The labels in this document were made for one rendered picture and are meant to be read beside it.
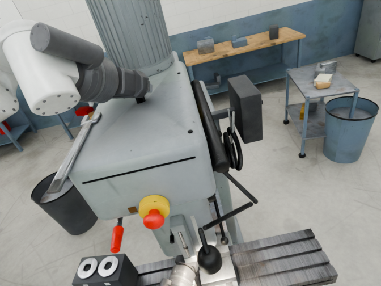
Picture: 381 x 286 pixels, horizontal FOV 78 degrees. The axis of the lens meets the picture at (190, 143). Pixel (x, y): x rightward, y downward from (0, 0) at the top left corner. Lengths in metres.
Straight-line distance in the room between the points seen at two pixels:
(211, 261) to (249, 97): 0.54
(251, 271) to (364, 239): 1.52
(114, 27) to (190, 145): 0.43
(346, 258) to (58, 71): 2.39
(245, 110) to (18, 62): 0.70
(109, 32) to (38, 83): 0.41
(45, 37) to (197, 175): 0.31
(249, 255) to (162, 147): 0.98
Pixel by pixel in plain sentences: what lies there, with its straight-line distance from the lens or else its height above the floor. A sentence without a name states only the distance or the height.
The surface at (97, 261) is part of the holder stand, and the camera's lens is 1.28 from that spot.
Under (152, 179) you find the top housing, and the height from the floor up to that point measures 1.83.
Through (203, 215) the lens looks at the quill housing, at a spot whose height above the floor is 1.52.
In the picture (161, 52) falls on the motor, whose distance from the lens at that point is 0.75.
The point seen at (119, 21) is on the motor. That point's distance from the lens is 0.71.
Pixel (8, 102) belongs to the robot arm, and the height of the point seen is 2.02.
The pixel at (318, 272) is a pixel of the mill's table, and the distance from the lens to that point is 1.30.
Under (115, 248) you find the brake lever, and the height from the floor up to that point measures 1.71.
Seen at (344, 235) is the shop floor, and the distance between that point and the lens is 2.60.
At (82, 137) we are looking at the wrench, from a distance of 0.52.
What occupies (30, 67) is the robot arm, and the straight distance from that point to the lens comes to 0.38.
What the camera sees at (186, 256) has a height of 1.38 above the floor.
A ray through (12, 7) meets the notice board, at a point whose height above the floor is 2.21.
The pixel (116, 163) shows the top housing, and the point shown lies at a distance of 0.43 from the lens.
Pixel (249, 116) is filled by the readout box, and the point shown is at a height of 1.64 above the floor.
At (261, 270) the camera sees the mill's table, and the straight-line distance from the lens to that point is 1.27.
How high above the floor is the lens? 2.12
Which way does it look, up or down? 36 degrees down
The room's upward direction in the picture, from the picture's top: 15 degrees counter-clockwise
